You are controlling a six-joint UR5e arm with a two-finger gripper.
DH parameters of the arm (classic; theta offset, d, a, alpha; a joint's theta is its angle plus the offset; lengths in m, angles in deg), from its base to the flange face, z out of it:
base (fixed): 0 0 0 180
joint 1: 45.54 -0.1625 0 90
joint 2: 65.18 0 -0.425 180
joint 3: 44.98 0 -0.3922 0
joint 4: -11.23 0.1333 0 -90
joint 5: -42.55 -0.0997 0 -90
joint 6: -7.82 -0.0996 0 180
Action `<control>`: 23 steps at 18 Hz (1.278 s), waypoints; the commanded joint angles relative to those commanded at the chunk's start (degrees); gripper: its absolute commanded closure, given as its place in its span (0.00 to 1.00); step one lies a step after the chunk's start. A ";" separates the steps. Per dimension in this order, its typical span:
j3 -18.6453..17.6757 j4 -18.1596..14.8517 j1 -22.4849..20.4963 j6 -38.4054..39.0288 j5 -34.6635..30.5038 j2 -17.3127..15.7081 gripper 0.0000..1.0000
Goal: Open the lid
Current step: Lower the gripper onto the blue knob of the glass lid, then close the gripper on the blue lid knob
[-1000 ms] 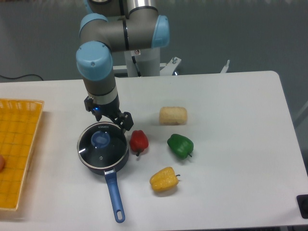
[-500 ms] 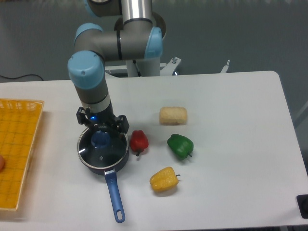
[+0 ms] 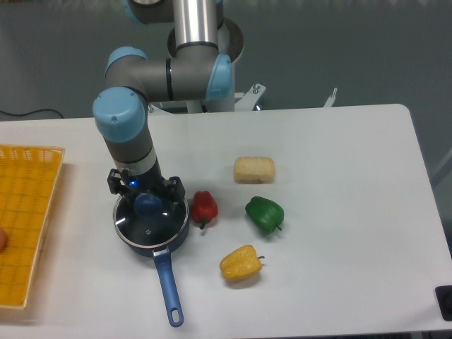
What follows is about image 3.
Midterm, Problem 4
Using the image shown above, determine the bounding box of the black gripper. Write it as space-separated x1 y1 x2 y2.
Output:
107 162 185 208

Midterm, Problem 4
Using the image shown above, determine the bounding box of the glass pot lid blue knob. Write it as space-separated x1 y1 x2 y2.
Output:
112 189 190 248

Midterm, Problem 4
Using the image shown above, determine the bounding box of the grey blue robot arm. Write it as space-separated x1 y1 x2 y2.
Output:
93 1 234 206

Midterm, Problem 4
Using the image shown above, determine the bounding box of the red bell pepper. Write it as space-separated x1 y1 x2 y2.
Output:
191 191 218 230

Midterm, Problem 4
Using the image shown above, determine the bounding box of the beige bread loaf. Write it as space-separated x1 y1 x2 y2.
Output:
233 156 275 184

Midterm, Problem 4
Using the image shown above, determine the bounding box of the yellow woven basket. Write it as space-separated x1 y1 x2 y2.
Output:
1 144 65 309

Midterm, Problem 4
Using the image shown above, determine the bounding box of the yellow bell pepper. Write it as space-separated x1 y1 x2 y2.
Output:
219 244 265 282

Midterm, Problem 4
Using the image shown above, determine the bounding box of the green bell pepper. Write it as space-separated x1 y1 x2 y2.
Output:
245 196 285 234

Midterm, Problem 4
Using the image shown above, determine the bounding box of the black table edge device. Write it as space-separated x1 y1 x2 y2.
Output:
435 285 452 321

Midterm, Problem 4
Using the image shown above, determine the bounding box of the blue saucepan with handle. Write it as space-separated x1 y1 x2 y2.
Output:
120 199 189 328

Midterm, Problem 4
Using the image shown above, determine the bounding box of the black floor cable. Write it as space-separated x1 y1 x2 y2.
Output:
0 108 65 119

